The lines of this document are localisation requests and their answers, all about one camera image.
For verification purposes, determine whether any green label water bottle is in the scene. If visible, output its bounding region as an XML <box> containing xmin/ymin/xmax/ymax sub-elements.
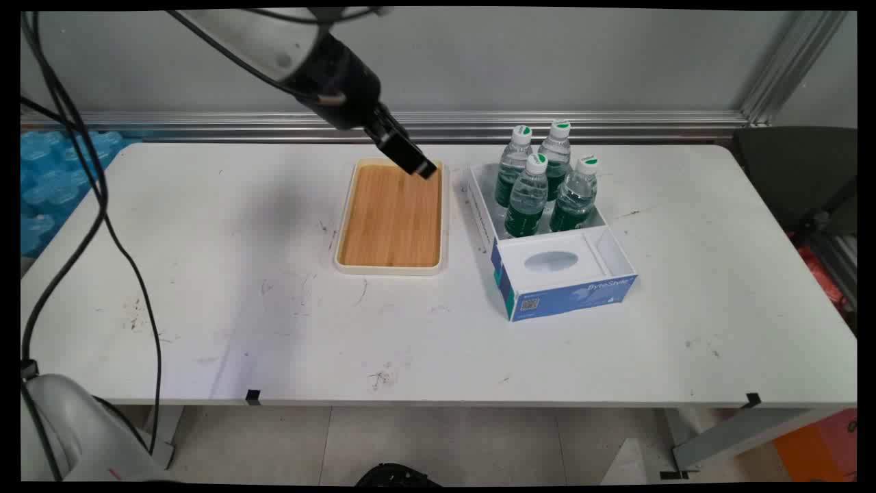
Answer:
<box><xmin>504</xmin><ymin>153</ymin><xmax>550</xmax><ymax>239</ymax></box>
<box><xmin>494</xmin><ymin>125</ymin><xmax>534</xmax><ymax>210</ymax></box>
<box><xmin>549</xmin><ymin>155</ymin><xmax>600</xmax><ymax>233</ymax></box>
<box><xmin>537</xmin><ymin>121</ymin><xmax>573</xmax><ymax>203</ymax></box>

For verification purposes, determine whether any black round floor object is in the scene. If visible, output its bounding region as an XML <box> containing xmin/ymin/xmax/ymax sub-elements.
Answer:
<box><xmin>356</xmin><ymin>464</ymin><xmax>440</xmax><ymax>487</ymax></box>

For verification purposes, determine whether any dark grey chair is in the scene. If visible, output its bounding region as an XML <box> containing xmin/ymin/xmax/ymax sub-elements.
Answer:
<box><xmin>731</xmin><ymin>127</ymin><xmax>858</xmax><ymax>235</ymax></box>

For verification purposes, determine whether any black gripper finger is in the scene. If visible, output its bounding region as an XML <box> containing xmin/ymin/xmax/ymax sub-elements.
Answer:
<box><xmin>373</xmin><ymin>103</ymin><xmax>439</xmax><ymax>173</ymax></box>
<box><xmin>365</xmin><ymin>125</ymin><xmax>432</xmax><ymax>181</ymax></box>

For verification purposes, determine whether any white floor sheet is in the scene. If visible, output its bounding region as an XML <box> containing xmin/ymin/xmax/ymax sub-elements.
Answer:
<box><xmin>601</xmin><ymin>438</ymin><xmax>649</xmax><ymax>485</ymax></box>

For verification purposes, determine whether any blue white cardboard box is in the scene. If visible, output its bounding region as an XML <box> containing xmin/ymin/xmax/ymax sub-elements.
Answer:
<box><xmin>467</xmin><ymin>162</ymin><xmax>639</xmax><ymax>323</ymax></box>

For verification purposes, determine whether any thick black cable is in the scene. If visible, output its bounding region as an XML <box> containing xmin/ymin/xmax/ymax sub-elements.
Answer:
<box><xmin>21</xmin><ymin>10</ymin><xmax>110</xmax><ymax>481</ymax></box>

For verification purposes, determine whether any bamboo tray with cream rim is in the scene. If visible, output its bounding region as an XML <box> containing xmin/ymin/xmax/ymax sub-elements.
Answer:
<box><xmin>333</xmin><ymin>158</ymin><xmax>449</xmax><ymax>277</ymax></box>

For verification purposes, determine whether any horizontal aluminium frame rail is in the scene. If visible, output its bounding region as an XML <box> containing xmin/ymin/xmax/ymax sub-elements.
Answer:
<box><xmin>21</xmin><ymin>112</ymin><xmax>753</xmax><ymax>143</ymax></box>

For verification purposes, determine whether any blue wrapped bottle pack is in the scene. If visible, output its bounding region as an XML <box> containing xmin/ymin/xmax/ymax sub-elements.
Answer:
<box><xmin>21</xmin><ymin>130</ymin><xmax>141</xmax><ymax>258</ymax></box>

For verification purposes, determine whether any slanted aluminium frame post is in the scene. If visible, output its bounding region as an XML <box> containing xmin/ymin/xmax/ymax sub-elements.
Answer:
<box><xmin>739</xmin><ymin>10</ymin><xmax>849</xmax><ymax>127</ymax></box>

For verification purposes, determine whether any red bag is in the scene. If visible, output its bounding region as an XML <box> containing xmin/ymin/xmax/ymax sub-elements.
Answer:
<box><xmin>794</xmin><ymin>243</ymin><xmax>851</xmax><ymax>312</ymax></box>

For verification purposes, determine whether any orange box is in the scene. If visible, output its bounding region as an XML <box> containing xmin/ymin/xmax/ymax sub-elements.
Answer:
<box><xmin>773</xmin><ymin>409</ymin><xmax>858</xmax><ymax>481</ymax></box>

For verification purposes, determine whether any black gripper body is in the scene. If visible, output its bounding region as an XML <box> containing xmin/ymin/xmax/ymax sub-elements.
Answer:
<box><xmin>279</xmin><ymin>31</ymin><xmax>384</xmax><ymax>132</ymax></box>

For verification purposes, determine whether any grey table leg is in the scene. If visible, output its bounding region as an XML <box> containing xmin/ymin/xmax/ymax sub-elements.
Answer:
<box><xmin>660</xmin><ymin>408</ymin><xmax>825</xmax><ymax>480</ymax></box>
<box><xmin>145</xmin><ymin>405</ymin><xmax>184</xmax><ymax>470</ymax></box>

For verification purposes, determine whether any thin black cable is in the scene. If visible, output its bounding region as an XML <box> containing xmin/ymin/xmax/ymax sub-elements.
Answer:
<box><xmin>99</xmin><ymin>205</ymin><xmax>165</xmax><ymax>456</ymax></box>

